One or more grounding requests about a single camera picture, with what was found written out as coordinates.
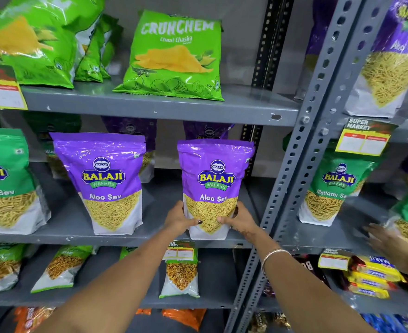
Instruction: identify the black perforated upright post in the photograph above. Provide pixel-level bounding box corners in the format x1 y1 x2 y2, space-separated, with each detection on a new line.
241 0 296 178

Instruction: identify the grey metal shelf rack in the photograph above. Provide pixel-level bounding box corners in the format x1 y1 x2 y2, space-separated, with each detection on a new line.
0 75 302 333
224 0 408 333

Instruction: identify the person's left forearm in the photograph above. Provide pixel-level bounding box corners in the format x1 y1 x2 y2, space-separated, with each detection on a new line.
33 226 184 333

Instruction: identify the yellow biscuit packet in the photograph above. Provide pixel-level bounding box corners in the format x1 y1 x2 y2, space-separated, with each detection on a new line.
350 255 407 283
347 282 390 299
347 271 399 291

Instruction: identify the dark brown biscuit packet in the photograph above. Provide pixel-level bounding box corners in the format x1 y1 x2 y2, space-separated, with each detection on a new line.
262 254 331 298

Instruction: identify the silver bangle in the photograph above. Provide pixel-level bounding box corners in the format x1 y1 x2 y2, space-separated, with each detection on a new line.
261 249 292 278

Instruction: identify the person's left hand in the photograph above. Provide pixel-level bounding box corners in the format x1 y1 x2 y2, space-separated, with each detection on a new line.
164 200 204 237

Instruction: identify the blue packet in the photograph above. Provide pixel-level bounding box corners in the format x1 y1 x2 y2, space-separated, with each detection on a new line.
361 313 408 333

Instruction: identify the person's right forearm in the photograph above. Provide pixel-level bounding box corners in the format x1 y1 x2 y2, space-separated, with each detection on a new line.
247 229 376 333

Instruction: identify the yellow shelf price tag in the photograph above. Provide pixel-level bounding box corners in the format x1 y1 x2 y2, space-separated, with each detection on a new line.
162 240 196 262
317 248 354 271
334 117 399 157
0 64 28 111

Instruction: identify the person's right hand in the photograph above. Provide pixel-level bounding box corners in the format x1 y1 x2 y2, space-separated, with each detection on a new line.
217 201 261 240

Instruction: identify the brown snack packet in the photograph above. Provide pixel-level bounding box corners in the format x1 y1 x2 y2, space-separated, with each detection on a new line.
248 311 292 333

